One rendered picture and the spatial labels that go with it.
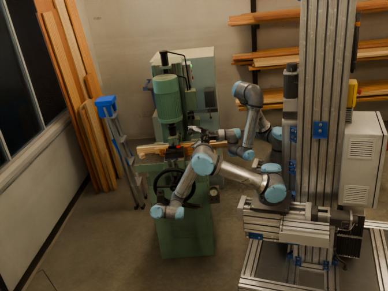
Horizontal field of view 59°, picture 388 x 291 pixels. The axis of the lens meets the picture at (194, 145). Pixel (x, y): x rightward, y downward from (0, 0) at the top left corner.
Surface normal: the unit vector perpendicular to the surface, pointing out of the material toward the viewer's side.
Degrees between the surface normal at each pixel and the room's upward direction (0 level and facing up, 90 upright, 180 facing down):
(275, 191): 94
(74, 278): 0
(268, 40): 90
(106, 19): 90
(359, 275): 0
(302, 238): 90
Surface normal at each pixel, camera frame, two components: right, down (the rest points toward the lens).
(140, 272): -0.11, -0.89
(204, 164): -0.19, 0.40
